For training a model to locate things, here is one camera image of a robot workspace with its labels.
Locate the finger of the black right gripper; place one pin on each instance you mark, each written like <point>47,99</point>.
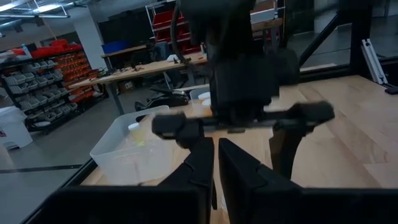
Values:
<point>286,149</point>
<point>189,141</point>

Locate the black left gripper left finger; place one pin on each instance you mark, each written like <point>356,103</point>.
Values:
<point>202,168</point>

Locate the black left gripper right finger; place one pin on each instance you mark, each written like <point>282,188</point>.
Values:
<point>242,186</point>

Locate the small white-capped pill bottle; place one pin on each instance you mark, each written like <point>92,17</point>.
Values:
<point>133,126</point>

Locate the clear plastic bin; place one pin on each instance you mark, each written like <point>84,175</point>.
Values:
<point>118,161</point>
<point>196,93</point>

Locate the black low machine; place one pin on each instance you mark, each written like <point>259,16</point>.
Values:
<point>164,99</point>

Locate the small white device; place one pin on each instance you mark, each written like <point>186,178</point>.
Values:
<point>172,58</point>

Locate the long wooden workbench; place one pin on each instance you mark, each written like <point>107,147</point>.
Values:
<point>140,71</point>

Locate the grey office chair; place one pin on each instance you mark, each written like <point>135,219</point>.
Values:
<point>161,49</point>

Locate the red shelf rack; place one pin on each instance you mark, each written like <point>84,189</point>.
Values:
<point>164,20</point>

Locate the blue storage crate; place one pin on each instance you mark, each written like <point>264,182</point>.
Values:
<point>115,46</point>

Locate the silver aluminium extrusion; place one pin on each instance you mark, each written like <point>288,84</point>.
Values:
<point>374,60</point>

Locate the shelf rack of parts bins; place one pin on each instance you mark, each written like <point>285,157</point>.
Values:
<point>46,84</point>

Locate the white waste container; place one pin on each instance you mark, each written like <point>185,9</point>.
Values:
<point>14,127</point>

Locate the ceiling light fixture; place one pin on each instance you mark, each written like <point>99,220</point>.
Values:
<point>46,7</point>

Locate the black aluminium table frame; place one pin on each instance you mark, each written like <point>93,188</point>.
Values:
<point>360,37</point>

